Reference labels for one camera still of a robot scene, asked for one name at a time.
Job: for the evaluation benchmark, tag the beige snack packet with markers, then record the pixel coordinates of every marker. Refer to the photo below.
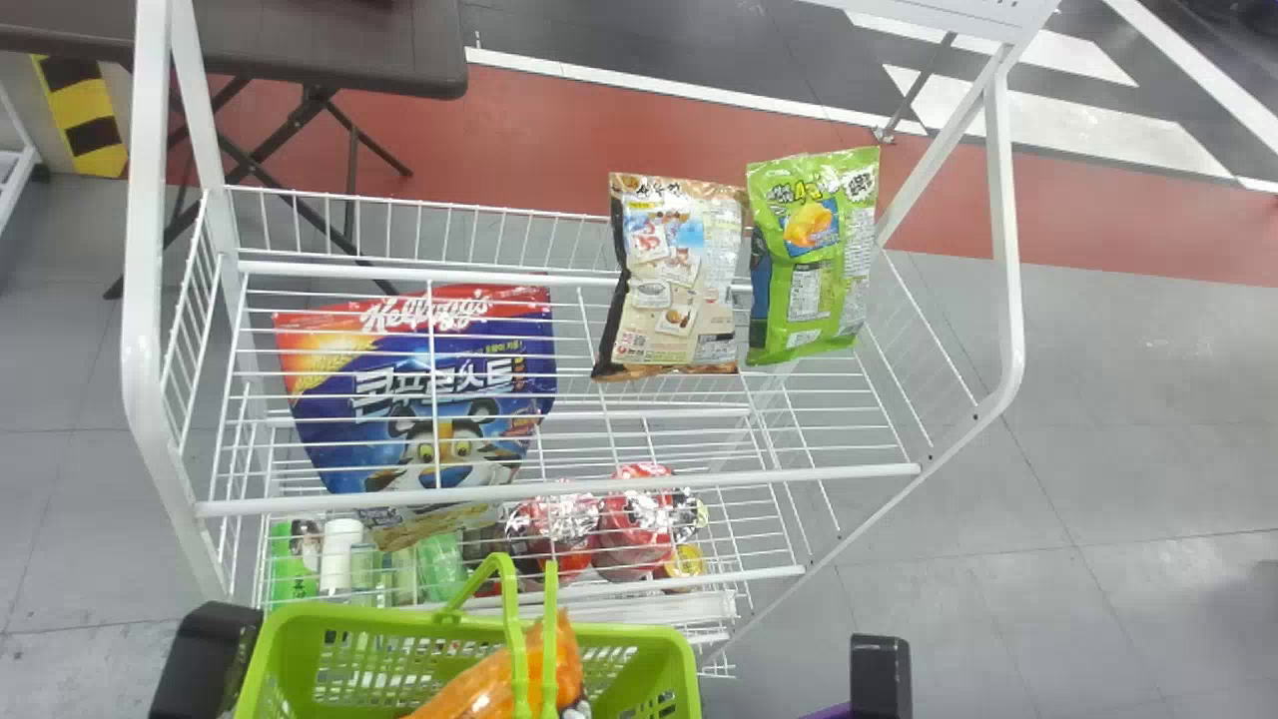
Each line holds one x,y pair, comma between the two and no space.
669,290

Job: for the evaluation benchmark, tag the red noodle cup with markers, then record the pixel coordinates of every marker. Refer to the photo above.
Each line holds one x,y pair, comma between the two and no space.
639,529
549,534

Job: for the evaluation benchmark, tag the green snack packet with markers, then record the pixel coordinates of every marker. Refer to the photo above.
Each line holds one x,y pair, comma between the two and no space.
814,260

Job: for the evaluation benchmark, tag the blue cereal bag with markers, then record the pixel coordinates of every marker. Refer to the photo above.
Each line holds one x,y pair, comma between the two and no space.
399,359

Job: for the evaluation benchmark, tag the white bottle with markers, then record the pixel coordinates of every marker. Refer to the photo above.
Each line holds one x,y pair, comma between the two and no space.
339,554

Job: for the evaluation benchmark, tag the orange snack packet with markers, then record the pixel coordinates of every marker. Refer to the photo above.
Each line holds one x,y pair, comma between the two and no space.
479,689

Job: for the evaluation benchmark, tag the dark side table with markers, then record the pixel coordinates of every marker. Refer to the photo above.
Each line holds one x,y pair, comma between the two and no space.
329,40

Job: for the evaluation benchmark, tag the green basket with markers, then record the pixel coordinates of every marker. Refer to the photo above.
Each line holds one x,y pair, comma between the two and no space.
300,664

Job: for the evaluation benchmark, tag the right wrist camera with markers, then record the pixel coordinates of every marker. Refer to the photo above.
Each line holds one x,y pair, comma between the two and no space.
881,679

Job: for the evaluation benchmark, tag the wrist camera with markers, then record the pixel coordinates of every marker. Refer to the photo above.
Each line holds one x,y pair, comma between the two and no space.
200,659
881,679

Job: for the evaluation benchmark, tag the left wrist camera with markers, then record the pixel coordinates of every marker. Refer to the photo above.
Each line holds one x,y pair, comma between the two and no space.
200,659

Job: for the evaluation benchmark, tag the yellow black striped post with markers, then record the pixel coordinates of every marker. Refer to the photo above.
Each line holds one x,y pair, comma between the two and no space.
85,115

